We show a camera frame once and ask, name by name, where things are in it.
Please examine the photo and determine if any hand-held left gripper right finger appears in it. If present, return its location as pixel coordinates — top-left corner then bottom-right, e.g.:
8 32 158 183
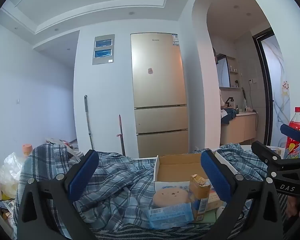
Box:
200 149 284 240

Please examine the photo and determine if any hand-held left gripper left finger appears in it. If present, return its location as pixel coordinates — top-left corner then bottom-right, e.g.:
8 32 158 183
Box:
16 149 100 240

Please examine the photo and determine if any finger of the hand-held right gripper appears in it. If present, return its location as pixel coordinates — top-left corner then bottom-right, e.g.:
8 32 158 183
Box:
251 140 285 178
280 124 300 159

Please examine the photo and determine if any cardboard box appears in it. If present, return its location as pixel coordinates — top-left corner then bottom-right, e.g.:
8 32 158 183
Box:
154 153 215 198

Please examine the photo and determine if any blue tissue packet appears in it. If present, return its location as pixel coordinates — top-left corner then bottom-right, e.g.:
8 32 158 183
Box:
147 202 194 229

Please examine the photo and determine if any person's right hand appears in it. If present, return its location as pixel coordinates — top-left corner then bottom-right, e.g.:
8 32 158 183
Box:
286 195 300 230

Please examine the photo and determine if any red iced tea bottle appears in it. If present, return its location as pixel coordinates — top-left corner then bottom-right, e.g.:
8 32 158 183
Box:
283 107 300 159

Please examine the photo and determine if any red gold cigarette pack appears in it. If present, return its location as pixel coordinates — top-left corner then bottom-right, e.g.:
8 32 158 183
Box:
205 189 224 212

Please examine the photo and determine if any beige vanity cabinet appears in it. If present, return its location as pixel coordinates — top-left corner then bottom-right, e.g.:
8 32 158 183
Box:
220 112 257 143

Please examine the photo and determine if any blue plaid cloth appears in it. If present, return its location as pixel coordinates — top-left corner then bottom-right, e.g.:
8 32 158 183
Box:
15 142 288 240

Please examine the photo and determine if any green paper sheet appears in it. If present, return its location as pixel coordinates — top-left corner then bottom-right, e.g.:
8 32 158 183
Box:
192 209 219 224

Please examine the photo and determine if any floral printed glass door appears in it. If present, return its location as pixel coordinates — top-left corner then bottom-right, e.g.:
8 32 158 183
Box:
261 34 291 142

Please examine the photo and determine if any blue clothing pile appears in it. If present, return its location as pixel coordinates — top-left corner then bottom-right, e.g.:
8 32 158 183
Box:
220 107 238 125

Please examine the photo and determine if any tall black white appliance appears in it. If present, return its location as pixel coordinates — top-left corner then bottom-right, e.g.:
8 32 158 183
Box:
241 87 248 112

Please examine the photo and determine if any orange-capped bottle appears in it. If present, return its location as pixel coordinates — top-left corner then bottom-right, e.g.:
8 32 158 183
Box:
22 144 33 158

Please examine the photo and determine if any white plastic bag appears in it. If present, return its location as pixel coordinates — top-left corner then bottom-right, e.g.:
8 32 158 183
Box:
0 152 24 200

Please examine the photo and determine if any black white striped cloth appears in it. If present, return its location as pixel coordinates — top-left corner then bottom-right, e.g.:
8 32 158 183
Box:
85 221 243 240

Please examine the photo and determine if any bathroom mirror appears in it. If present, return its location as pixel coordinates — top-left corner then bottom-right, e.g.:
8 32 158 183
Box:
216 54 232 88

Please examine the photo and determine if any gold three-door fridge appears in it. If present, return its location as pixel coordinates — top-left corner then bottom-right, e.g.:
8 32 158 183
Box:
130 32 189 158

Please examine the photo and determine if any black door frame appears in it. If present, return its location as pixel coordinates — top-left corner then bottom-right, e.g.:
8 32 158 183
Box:
255 27 275 145

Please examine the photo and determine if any grey mop handle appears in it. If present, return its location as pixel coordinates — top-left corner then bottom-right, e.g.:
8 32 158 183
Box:
84 95 94 150

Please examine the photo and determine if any bathroom wall shelf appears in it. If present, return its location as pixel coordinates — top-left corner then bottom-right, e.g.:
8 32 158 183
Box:
227 56 242 88

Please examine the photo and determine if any grey wall electrical panel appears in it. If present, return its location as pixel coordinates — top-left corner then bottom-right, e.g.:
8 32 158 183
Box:
91 34 115 66

